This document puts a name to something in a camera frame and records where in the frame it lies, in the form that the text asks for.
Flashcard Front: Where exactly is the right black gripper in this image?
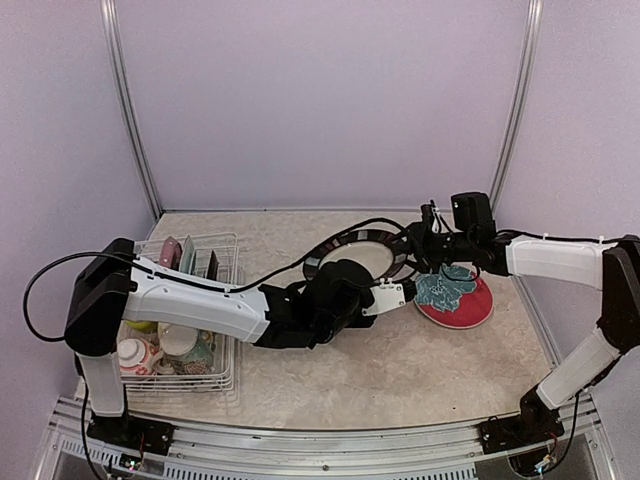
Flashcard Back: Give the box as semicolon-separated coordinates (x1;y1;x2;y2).
385;219;475;274

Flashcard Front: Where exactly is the black striped rim plate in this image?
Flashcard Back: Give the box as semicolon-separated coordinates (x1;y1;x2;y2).
302;229;407;280

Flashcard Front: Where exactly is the red teal floral plate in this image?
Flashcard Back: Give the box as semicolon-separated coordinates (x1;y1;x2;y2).
413;265;494;330

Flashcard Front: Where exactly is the light green flower plate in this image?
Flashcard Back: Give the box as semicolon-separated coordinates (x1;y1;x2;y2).
179;236;196;274

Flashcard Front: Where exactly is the pink polka dot plate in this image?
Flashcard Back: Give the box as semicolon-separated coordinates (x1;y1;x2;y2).
158;236;182;270

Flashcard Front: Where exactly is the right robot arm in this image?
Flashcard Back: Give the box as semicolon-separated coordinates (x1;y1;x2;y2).
410;225;639;444

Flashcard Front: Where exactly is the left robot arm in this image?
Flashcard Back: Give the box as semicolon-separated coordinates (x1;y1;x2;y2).
58;238;409;445

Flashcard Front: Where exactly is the small black square plate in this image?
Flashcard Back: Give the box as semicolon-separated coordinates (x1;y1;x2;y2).
206;250;219;280

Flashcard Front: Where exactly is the teal patterned mug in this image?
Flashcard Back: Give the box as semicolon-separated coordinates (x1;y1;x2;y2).
158;323;214;376

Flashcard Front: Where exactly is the green bowl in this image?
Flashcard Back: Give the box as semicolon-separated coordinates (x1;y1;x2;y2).
125;321;157;334

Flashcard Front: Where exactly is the red white floral teacup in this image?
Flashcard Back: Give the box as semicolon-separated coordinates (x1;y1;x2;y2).
117;338;164;376

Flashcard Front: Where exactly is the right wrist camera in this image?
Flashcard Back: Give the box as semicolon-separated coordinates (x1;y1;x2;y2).
419;192;497;236

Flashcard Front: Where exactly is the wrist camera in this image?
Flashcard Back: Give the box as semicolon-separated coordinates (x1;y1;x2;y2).
419;192;497;236
362;279;406;317

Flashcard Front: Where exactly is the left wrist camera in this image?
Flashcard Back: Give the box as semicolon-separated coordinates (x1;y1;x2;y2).
362;279;406;317

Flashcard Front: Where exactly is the aluminium front rail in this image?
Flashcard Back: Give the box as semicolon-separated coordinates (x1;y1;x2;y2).
32;400;620;479

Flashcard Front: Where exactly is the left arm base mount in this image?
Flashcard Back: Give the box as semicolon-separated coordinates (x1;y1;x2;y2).
87;412;176;456

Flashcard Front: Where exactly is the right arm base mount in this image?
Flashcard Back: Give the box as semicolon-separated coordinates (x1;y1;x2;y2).
477;388;565;455

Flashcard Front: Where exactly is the right aluminium corner post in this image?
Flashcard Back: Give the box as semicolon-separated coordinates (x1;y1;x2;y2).
489;0;544;212

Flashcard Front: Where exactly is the aluminium corner post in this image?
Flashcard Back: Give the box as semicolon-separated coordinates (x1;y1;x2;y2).
489;0;544;212
100;0;164;221

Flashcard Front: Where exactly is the left aluminium corner post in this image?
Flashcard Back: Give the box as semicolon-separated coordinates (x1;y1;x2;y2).
100;0;164;221

